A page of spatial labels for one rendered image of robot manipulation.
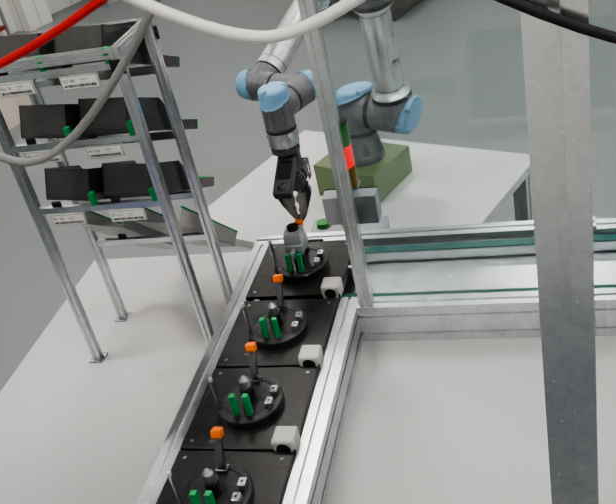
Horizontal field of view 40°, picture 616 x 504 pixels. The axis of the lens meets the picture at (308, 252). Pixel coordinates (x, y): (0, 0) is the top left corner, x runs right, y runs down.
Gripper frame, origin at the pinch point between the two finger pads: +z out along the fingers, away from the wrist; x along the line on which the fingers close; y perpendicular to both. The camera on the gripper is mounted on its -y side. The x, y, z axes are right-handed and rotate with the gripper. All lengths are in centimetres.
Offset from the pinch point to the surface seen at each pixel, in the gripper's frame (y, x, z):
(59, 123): -23, 41, -42
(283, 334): -36.4, -2.5, 8.0
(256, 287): -15.0, 10.1, 10.1
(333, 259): -4.1, -7.8, 10.1
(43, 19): 610, 433, 103
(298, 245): -9.9, -1.5, 1.6
